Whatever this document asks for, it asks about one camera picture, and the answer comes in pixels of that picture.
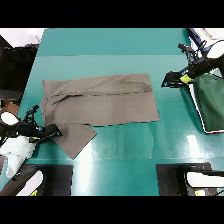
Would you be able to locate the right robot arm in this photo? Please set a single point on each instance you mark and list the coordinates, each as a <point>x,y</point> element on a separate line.
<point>206,63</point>

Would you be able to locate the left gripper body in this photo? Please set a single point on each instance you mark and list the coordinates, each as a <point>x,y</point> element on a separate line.
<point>48,132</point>

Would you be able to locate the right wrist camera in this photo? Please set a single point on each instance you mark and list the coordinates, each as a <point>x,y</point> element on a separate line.
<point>188,51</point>

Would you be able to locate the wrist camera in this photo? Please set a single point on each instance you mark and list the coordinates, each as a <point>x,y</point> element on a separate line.
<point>31,113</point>
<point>188,51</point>

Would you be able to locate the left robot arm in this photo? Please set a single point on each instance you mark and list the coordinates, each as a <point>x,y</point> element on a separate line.
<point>13,128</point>

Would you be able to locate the grey-brown shirt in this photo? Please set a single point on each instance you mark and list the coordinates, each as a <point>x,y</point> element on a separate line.
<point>103,100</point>

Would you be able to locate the white garment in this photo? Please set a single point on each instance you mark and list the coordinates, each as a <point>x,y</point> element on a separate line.
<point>15,150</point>

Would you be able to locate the black garment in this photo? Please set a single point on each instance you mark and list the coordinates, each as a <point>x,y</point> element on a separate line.
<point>16,66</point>

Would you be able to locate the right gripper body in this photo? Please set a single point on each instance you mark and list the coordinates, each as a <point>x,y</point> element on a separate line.
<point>173,79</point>

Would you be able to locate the dark green garment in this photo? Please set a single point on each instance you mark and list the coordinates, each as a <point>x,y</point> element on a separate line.
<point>211,100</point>

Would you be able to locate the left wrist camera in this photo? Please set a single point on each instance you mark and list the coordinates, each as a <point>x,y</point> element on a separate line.
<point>31,113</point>

